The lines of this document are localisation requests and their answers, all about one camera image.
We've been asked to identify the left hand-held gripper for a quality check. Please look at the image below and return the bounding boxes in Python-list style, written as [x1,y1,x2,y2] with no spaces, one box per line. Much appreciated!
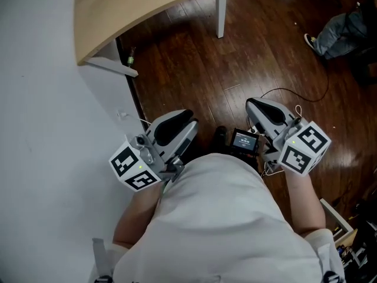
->
[108,108,200,193]

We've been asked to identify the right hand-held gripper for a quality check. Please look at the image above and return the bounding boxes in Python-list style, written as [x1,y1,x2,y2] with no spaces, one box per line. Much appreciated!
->
[245,97,333,178]

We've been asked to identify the person's left forearm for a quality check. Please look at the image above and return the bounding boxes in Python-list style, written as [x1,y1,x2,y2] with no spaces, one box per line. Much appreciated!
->
[113,183,163,249]

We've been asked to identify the person's right forearm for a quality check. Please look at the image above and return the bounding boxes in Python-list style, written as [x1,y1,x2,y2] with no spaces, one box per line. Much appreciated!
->
[284,169,326,237]

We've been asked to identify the black device with screen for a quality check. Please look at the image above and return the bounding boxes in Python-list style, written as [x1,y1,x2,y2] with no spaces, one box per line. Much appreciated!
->
[229,127,260,159]

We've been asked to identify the person's black shoe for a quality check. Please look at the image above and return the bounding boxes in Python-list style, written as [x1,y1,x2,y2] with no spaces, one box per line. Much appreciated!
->
[214,125,228,147]

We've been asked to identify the white table support panel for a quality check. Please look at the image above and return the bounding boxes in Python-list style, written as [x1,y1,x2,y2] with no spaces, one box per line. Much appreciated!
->
[84,37,139,78]

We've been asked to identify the person's white shirt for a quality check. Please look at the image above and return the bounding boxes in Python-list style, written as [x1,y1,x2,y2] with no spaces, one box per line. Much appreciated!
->
[111,153,345,283]

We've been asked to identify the white table leg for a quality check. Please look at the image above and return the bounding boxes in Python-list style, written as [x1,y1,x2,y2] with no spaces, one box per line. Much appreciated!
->
[215,0,228,40]

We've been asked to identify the black floor cable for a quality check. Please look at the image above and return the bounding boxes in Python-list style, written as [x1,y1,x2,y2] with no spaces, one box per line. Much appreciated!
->
[259,66,330,103]

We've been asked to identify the white charging cable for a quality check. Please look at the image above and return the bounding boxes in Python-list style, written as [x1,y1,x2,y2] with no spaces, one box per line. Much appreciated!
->
[116,109,148,129]

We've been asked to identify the white shelf frame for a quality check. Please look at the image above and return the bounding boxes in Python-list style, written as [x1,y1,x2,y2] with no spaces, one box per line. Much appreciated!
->
[319,198,354,244]

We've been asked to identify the grey backpack strap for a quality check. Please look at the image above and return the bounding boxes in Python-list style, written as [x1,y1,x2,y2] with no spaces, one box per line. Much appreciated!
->
[318,243,339,283]
[92,237,114,283]

